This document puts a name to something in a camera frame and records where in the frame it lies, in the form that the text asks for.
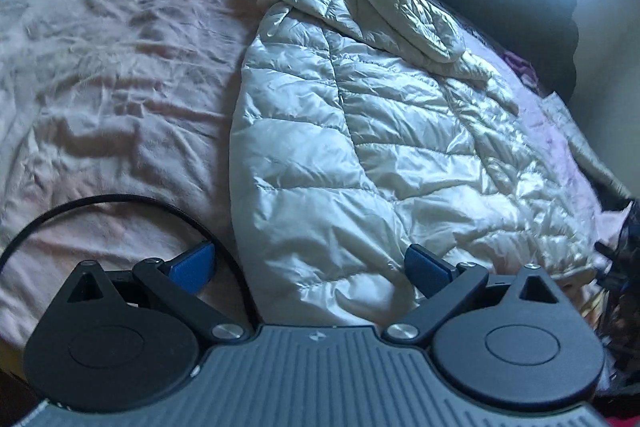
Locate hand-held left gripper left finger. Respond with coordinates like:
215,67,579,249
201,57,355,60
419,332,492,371
65,241,253,349

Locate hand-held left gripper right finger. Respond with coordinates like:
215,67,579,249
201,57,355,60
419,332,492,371
382,243,565,350

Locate white puffer jacket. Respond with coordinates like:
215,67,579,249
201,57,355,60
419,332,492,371
229,0,613,328

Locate pale patterned cloth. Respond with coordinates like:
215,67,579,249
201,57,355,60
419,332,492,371
540,92,633,202

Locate dark cloth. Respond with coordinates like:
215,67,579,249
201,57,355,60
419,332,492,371
594,199,640,388

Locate pink bedsheet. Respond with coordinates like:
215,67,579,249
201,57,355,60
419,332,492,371
0,0,640,358

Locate purple cloth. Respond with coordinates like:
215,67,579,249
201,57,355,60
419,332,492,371
502,49,541,92

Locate black cable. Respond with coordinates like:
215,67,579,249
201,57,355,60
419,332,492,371
0,194,256,325

